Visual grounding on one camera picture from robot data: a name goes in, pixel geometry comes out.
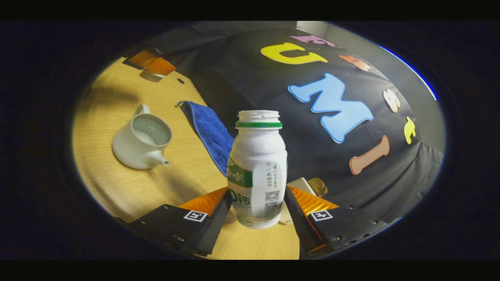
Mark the black backdrop cloth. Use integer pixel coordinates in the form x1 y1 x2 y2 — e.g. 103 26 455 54
125 21 446 223

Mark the blue towel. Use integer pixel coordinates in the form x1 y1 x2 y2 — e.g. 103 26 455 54
177 101 235 177

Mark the white plastic water bottle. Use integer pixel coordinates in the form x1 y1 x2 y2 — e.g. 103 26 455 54
227 110 288 229

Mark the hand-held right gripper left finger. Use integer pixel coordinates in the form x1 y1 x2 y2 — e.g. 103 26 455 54
117 187 233 257

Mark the brown toast slice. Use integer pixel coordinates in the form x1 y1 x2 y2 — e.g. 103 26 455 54
307 178 328 197

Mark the white toaster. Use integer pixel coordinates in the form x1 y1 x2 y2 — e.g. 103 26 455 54
287 178 317 196

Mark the white ceramic teacup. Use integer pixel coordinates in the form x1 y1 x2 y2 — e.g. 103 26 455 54
112 104 173 170

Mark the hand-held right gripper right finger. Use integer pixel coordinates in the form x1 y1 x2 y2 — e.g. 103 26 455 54
284 185 389 256

